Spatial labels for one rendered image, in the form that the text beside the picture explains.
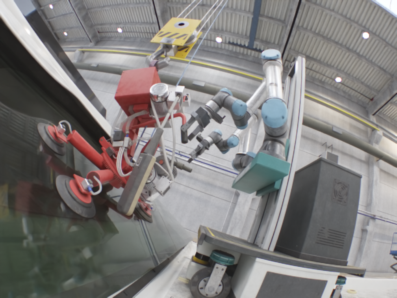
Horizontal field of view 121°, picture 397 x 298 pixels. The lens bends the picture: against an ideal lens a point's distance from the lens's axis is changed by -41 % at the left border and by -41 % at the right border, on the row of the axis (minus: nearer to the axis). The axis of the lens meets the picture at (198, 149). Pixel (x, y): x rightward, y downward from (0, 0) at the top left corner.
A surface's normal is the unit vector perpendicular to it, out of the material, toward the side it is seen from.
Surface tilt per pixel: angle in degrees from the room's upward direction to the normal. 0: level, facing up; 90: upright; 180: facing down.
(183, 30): 90
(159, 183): 82
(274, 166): 90
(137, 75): 90
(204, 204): 90
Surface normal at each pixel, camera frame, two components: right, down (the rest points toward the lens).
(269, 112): -0.40, -0.33
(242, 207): -0.06, -0.37
